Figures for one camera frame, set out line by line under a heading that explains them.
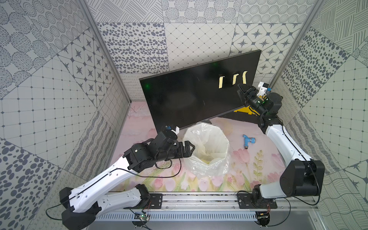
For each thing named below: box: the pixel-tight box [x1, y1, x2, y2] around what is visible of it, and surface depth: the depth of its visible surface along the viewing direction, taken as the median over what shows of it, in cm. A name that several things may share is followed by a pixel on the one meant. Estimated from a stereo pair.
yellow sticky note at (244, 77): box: [242, 70, 248, 85], surface depth 76 cm
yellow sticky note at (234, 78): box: [232, 73, 240, 86], surface depth 76 cm
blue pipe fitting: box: [242, 134, 256, 150], surface depth 97 cm
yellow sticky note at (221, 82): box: [218, 75, 226, 89], surface depth 73 cm
